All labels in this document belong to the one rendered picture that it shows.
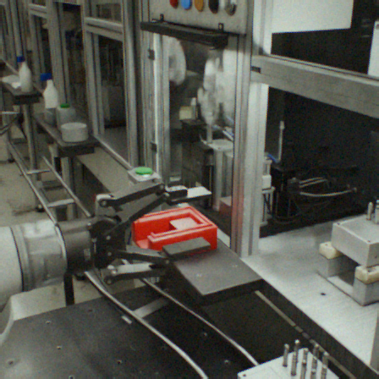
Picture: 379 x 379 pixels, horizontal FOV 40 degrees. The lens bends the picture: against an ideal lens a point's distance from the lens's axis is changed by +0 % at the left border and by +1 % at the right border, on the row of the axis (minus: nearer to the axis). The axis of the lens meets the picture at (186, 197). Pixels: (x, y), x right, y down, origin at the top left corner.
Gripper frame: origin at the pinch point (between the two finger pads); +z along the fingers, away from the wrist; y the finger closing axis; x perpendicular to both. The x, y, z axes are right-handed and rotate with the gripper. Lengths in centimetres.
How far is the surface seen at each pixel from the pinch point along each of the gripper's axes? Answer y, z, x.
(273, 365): -19.6, 6.8, -14.0
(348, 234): -10.1, 33.2, 0.5
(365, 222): -9.5, 38.8, 2.1
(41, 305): -112, 0, 157
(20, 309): -112, -10, 159
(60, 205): -33, -1, 90
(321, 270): -19.9, 31.9, 5.2
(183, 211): -15.8, 15.7, 34.8
